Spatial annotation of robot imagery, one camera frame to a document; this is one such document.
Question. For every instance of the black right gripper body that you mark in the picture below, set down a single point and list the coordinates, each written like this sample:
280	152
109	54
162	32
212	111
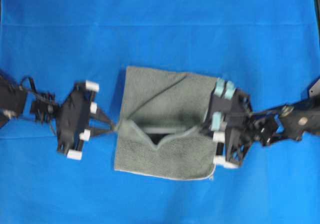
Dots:
225	123

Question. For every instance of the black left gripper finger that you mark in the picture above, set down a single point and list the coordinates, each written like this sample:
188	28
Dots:
102	117
96	131

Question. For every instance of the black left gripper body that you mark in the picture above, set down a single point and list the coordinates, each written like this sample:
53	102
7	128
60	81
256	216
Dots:
73	118

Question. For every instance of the grey terry towel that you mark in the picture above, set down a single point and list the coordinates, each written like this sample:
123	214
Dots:
159	125

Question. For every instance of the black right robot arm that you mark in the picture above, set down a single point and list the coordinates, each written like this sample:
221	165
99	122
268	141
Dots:
287	121

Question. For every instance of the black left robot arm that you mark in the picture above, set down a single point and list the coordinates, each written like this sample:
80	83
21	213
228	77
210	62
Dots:
43	107

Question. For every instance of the blue table cloth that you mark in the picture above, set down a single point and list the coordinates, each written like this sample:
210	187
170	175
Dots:
268	48

